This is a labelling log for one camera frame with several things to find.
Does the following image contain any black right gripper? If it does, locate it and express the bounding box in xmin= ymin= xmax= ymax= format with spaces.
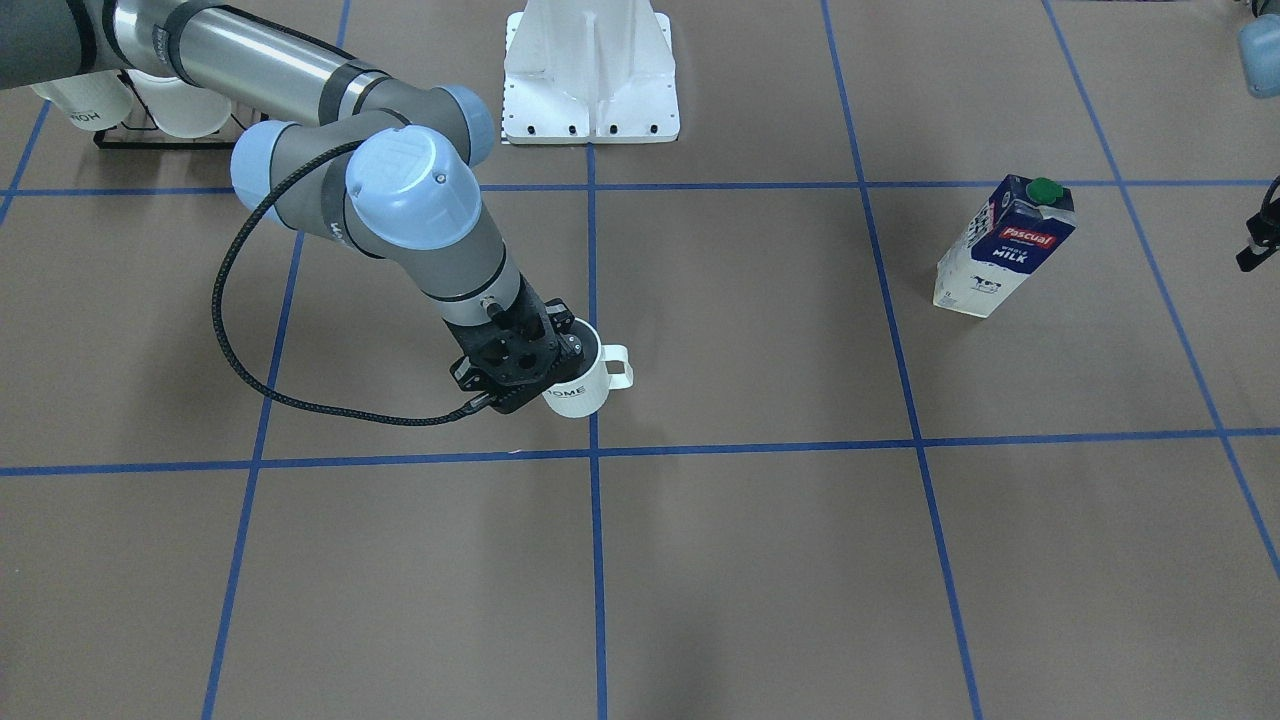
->
xmin=445 ymin=281 xmax=582 ymax=414

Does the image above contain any white ribbed HOME mug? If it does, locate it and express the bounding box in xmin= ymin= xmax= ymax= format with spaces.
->
xmin=541 ymin=319 xmax=635 ymax=419

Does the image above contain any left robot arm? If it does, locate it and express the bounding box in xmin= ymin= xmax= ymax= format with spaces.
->
xmin=1236 ymin=1 xmax=1279 ymax=272

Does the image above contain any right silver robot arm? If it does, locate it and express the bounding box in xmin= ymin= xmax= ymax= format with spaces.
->
xmin=3 ymin=1 xmax=595 ymax=427

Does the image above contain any blue Pascual milk carton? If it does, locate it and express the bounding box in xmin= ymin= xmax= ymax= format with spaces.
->
xmin=933 ymin=174 xmax=1078 ymax=318

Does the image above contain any white mug on rack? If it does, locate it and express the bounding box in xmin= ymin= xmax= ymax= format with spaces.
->
xmin=127 ymin=69 xmax=234 ymax=138
xmin=29 ymin=70 xmax=134 ymax=132

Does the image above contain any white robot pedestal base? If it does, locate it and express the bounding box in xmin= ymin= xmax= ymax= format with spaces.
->
xmin=500 ymin=1 xmax=681 ymax=145

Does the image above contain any black wire mug rack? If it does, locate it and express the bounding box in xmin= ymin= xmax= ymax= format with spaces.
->
xmin=92 ymin=70 xmax=260 ymax=151

